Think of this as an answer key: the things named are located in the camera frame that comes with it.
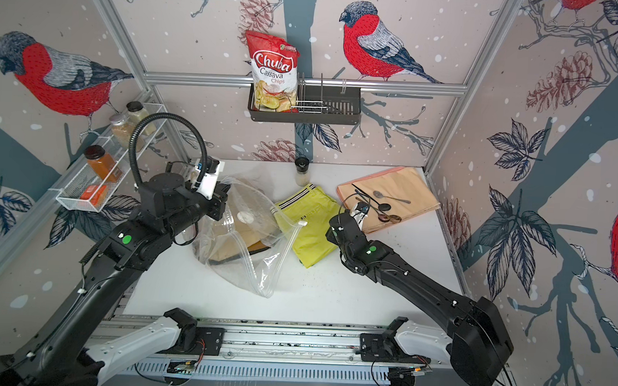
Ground beige corduroy trousers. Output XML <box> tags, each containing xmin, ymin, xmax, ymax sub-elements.
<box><xmin>209</xmin><ymin>210</ymin><xmax>271</xmax><ymax>266</ymax></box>

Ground yellow trousers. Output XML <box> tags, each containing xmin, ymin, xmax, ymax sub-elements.
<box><xmin>276</xmin><ymin>184</ymin><xmax>340</xmax><ymax>268</ymax></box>

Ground clear plastic vacuum bag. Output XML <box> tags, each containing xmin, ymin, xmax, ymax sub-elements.
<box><xmin>193</xmin><ymin>177</ymin><xmax>307</xmax><ymax>298</ymax></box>

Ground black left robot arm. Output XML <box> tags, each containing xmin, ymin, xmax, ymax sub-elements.
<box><xmin>0</xmin><ymin>172</ymin><xmax>230</xmax><ymax>386</ymax></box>

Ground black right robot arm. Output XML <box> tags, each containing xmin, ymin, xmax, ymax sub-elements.
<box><xmin>326</xmin><ymin>212</ymin><xmax>514</xmax><ymax>386</ymax></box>

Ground red cassava chips bag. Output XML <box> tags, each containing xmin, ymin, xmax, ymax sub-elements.
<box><xmin>245</xmin><ymin>30</ymin><xmax>300</xmax><ymax>113</ymax></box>

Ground black spoon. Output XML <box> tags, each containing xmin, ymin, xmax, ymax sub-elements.
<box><xmin>352</xmin><ymin>184</ymin><xmax>392</xmax><ymax>212</ymax></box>

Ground wooden brown spoon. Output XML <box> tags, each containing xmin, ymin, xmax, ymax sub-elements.
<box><xmin>374</xmin><ymin>208</ymin><xmax>402</xmax><ymax>224</ymax></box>

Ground beige cloth placemat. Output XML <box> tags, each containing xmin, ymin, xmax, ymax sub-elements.
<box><xmin>336</xmin><ymin>166</ymin><xmax>440</xmax><ymax>233</ymax></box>

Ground black lid pepper grinder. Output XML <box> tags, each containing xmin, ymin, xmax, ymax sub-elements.
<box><xmin>294</xmin><ymin>156</ymin><xmax>310</xmax><ymax>187</ymax></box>

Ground orange spice jar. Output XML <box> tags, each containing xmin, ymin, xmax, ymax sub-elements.
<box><xmin>83</xmin><ymin>145</ymin><xmax>119</xmax><ymax>183</ymax></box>

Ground small orange box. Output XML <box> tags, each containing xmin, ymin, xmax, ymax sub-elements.
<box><xmin>80</xmin><ymin>184</ymin><xmax>109</xmax><ymax>206</ymax></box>

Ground tan spice jar silver lid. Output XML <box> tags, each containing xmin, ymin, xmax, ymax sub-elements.
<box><xmin>110</xmin><ymin>113</ymin><xmax>136</xmax><ymax>149</ymax></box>

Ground light spice jar black lid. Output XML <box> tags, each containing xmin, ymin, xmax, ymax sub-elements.
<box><xmin>126</xmin><ymin>101</ymin><xmax>157</xmax><ymax>136</ymax></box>

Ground clear acrylic spice shelf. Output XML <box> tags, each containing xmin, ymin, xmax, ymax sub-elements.
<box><xmin>47</xmin><ymin>96</ymin><xmax>170</xmax><ymax>218</ymax></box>

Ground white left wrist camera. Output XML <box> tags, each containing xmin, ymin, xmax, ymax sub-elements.
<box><xmin>188</xmin><ymin>156</ymin><xmax>224</xmax><ymax>200</ymax></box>

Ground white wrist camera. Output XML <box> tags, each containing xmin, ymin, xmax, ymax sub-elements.
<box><xmin>188</xmin><ymin>156</ymin><xmax>224</xmax><ymax>200</ymax></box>
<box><xmin>350</xmin><ymin>202</ymin><xmax>371</xmax><ymax>230</ymax></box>

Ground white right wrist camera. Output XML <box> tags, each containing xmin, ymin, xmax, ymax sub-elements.
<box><xmin>350</xmin><ymin>202</ymin><xmax>371</xmax><ymax>230</ymax></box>

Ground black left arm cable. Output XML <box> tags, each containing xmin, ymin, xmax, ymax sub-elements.
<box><xmin>127</xmin><ymin>110</ymin><xmax>211</xmax><ymax>191</ymax></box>

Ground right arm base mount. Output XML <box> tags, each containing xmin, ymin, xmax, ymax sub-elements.
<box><xmin>358</xmin><ymin>333</ymin><xmax>430</xmax><ymax>365</ymax></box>

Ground black wire wall basket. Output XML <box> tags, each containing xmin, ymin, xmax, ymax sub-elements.
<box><xmin>247</xmin><ymin>77</ymin><xmax>362</xmax><ymax>125</ymax></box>

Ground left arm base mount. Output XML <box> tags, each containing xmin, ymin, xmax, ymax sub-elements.
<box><xmin>162</xmin><ymin>327</ymin><xmax>226</xmax><ymax>357</ymax></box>

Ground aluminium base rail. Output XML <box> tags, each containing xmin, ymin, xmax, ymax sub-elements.
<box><xmin>69</xmin><ymin>311</ymin><xmax>507</xmax><ymax>377</ymax></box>

